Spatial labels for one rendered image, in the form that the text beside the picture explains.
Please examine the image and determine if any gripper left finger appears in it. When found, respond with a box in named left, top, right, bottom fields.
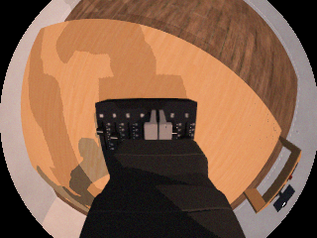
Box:
left=144, top=110, right=158, bottom=140

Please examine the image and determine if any black lighting desk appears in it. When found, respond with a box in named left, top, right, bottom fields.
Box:
left=95, top=98, right=197, bottom=173

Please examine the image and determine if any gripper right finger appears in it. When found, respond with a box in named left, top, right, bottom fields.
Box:
left=158, top=110, right=172, bottom=140

